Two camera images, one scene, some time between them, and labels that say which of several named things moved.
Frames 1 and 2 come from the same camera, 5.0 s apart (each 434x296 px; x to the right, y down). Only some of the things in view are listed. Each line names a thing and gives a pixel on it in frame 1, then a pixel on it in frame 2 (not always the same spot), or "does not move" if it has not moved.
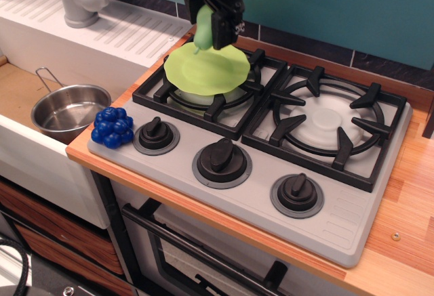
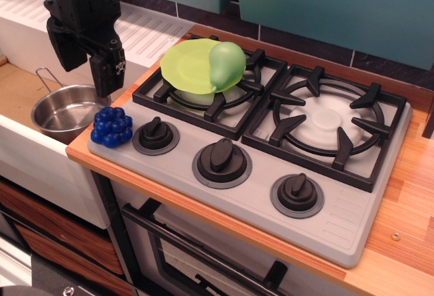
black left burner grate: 228,114 does not move
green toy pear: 203,34 to 227,61
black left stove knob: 156,138 does not move
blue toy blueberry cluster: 112,127 does not move
